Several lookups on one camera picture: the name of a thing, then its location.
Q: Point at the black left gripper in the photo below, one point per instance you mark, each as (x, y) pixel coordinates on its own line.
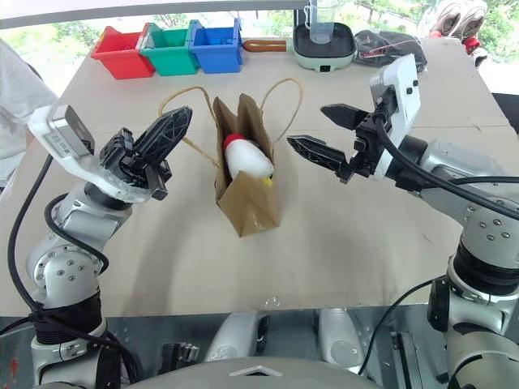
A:
(121, 162)

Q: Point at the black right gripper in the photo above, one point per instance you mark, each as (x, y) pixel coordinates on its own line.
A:
(371, 142)

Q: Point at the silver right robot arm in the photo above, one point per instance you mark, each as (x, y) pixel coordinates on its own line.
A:
(478, 194)

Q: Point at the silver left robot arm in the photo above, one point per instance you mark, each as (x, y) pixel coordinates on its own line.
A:
(69, 219)

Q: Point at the white chicken plush toy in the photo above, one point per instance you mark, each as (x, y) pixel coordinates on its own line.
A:
(245, 158)

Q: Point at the black cloth bag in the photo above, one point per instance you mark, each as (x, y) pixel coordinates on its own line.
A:
(377, 44)

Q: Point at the brown paper bag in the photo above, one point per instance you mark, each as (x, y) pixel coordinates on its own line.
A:
(251, 202)

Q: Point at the green plastic bin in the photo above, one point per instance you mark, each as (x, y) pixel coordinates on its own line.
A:
(172, 61)

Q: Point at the mint green electric pan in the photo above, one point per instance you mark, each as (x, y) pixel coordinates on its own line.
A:
(324, 61)

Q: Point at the red plastic bin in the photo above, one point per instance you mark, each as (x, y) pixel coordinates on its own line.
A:
(121, 56)

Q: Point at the blue plastic bin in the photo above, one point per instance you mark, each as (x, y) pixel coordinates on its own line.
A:
(215, 58)

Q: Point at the clear measuring cup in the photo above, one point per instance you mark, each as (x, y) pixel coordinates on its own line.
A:
(320, 32)

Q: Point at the person in white shirt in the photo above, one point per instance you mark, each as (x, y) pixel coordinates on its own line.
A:
(16, 101)

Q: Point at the grey sneaker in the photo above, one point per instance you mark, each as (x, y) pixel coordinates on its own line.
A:
(446, 18)
(472, 18)

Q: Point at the silver robot leg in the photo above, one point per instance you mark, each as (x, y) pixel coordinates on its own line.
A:
(340, 336)
(231, 336)

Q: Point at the black clamp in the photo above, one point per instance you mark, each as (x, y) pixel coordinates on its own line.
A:
(180, 356)

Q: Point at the silver robot torso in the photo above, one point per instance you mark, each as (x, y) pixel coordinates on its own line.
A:
(259, 381)

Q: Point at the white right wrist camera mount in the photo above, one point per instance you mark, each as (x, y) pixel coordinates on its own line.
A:
(405, 97)

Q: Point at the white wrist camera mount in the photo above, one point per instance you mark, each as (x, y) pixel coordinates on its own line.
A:
(52, 150)
(405, 97)

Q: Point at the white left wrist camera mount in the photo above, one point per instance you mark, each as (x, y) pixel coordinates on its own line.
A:
(52, 150)

